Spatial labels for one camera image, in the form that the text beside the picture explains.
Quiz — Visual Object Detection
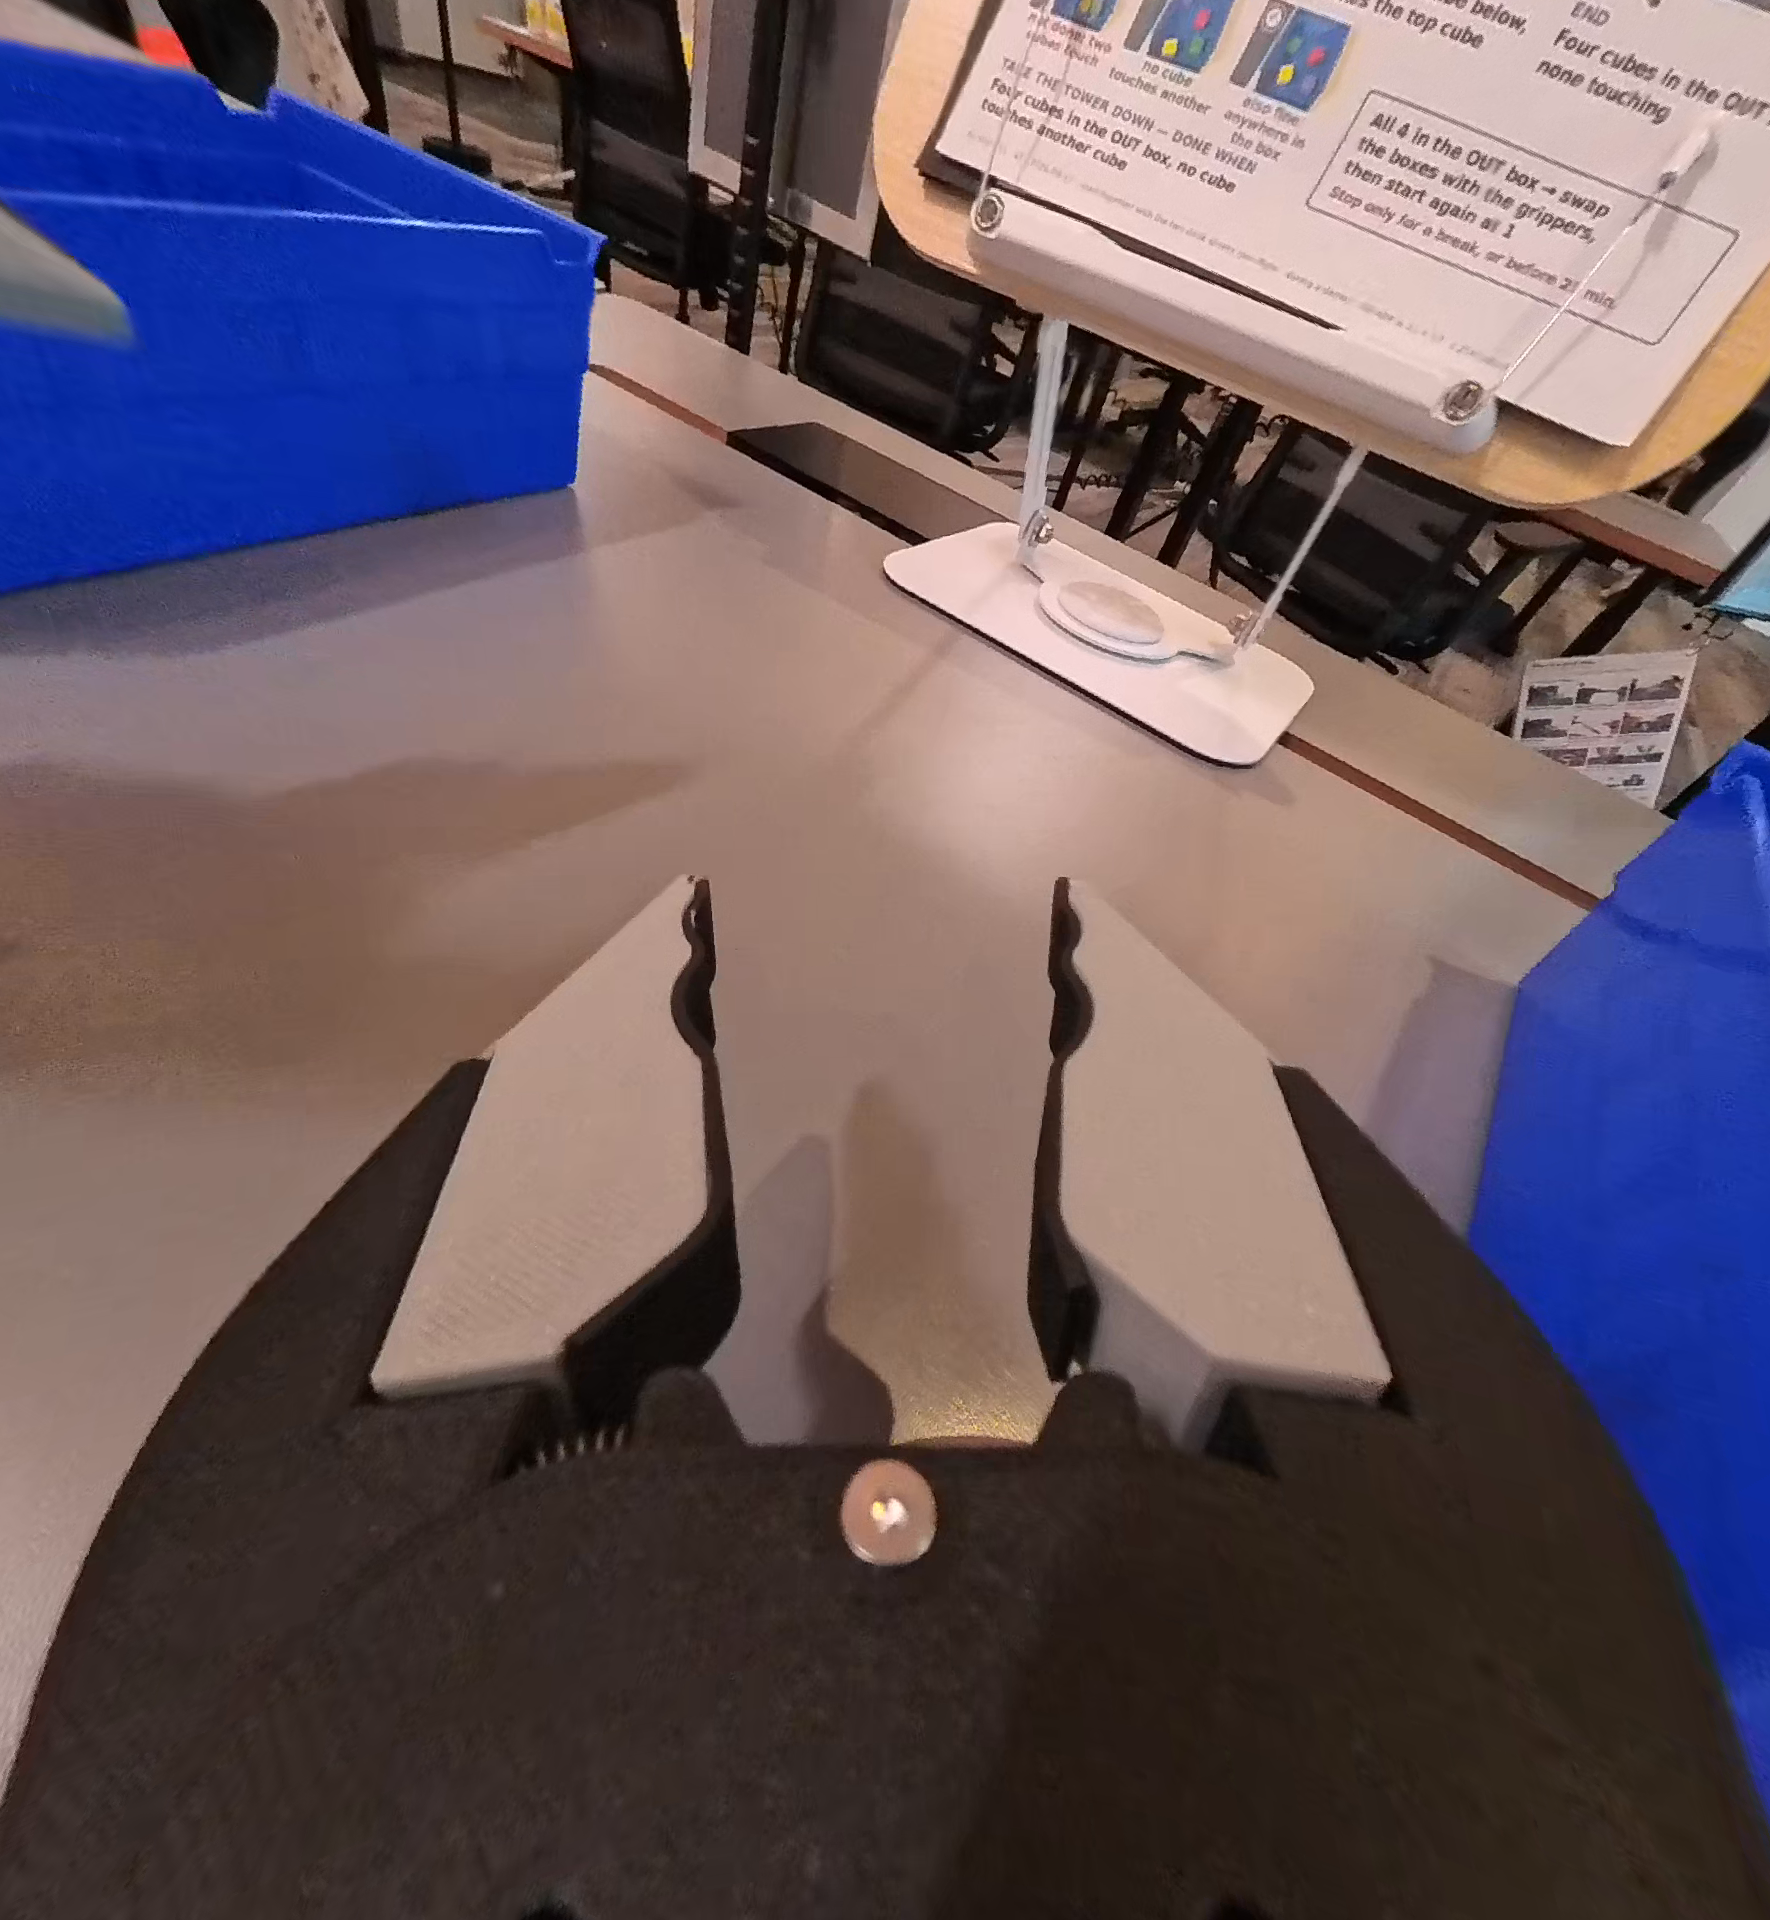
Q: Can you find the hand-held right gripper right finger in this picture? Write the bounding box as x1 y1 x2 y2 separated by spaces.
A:
1030 877 1395 1419

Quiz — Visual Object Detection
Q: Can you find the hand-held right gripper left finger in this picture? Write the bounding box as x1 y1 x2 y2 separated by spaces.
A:
370 875 745 1400

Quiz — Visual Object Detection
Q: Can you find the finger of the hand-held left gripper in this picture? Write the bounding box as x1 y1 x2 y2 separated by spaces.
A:
0 151 133 346

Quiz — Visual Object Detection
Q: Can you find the wide blue plastic bin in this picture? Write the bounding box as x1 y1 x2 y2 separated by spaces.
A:
0 30 610 610

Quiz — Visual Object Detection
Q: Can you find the small blue plastic bin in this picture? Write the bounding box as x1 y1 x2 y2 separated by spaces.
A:
1470 740 1770 1920

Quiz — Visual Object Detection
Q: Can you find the white metal document stand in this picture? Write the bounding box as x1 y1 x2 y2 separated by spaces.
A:
883 119 1728 771

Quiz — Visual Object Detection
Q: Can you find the printed photo leaflet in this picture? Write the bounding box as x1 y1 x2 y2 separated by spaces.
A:
1512 648 1701 809

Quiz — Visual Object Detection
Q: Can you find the black office chair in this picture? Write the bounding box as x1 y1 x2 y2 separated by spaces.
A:
563 0 767 354
1216 433 1504 669
796 247 1030 453

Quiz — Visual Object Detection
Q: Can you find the grey framed panel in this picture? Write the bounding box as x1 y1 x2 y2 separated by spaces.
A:
690 0 888 257

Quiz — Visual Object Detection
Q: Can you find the printed instruction sheet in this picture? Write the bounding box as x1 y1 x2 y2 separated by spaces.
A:
935 0 1770 449

